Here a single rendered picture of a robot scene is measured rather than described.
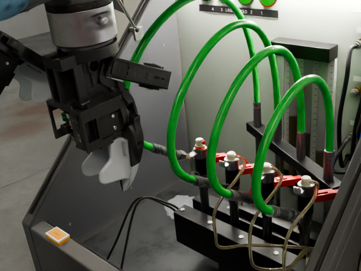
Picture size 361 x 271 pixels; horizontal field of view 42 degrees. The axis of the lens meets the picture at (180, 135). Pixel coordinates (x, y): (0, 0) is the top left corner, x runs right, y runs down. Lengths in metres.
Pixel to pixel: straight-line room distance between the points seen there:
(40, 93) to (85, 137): 0.18
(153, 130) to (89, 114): 0.77
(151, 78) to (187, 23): 0.67
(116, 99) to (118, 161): 0.09
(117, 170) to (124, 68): 0.13
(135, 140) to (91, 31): 0.14
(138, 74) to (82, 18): 0.11
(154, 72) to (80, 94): 0.11
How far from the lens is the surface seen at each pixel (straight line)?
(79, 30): 0.53
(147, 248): 1.19
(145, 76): 0.60
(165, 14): 0.82
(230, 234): 0.96
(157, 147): 0.86
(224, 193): 0.77
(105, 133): 0.57
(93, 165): 0.64
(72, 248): 1.05
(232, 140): 1.30
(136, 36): 1.20
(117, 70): 0.57
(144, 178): 1.33
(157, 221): 1.28
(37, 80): 0.71
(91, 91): 0.57
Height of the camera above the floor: 1.57
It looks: 26 degrees down
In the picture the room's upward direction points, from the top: 6 degrees counter-clockwise
